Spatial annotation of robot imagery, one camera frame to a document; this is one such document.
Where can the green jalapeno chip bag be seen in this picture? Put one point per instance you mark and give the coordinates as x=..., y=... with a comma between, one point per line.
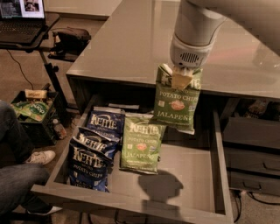
x=141, y=144
x=176, y=108

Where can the middle blue Kettle chip bag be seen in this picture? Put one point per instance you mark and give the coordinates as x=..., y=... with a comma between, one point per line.
x=98, y=142

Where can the open grey top drawer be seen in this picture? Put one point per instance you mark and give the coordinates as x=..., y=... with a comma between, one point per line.
x=191, y=186

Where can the blue kettle chip bag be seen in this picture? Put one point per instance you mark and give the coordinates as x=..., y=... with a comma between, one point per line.
x=87, y=168
x=98, y=142
x=107, y=121

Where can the white sneaker upper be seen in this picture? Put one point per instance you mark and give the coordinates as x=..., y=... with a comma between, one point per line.
x=41, y=157

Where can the person's jeans legs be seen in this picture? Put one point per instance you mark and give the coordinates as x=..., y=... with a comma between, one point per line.
x=16, y=181

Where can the rear blue Kettle chip bag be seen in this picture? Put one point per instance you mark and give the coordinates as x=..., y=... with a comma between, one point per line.
x=107, y=121

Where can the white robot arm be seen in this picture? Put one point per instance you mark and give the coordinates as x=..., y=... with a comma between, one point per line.
x=199, y=21

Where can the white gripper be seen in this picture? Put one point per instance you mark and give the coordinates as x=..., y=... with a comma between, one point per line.
x=189, y=55

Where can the tan box on crate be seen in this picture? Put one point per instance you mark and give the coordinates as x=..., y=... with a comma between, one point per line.
x=35, y=94

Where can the dark lower drawer unit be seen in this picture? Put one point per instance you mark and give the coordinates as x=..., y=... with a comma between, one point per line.
x=251, y=139

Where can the white sneaker lower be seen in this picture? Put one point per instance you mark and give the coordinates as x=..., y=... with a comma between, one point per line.
x=53, y=210

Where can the grey counter cabinet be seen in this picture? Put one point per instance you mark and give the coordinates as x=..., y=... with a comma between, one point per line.
x=136, y=39

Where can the black crate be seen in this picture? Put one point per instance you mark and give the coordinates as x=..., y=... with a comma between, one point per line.
x=43, y=133

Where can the green snack packet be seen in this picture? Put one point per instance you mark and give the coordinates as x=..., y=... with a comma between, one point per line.
x=36, y=110

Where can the front blue Kettle chip bag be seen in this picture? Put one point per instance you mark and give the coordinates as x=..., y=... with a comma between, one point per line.
x=87, y=168

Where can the black laptop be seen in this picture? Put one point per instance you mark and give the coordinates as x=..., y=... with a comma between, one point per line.
x=21, y=21

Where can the dark bag on stand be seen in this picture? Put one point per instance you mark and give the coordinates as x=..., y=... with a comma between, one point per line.
x=68, y=43

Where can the white sneaker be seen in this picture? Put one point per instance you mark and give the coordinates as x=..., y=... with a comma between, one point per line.
x=53, y=210
x=41, y=157

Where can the small bottle by crate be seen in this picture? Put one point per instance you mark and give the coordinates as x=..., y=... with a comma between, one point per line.
x=59, y=129

